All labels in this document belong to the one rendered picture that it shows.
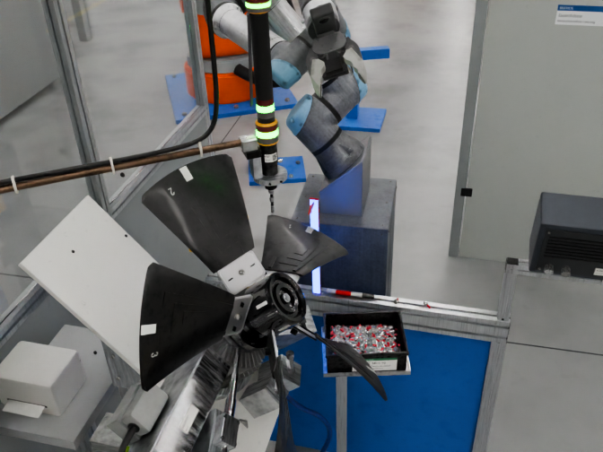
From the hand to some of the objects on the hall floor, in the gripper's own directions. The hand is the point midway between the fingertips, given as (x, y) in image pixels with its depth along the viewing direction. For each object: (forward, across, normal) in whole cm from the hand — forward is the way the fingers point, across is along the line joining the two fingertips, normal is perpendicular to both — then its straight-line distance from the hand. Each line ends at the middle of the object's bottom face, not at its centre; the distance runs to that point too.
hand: (341, 83), depth 133 cm
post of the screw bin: (+58, +38, -146) cm, 162 cm away
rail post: (+60, -6, -158) cm, 169 cm away
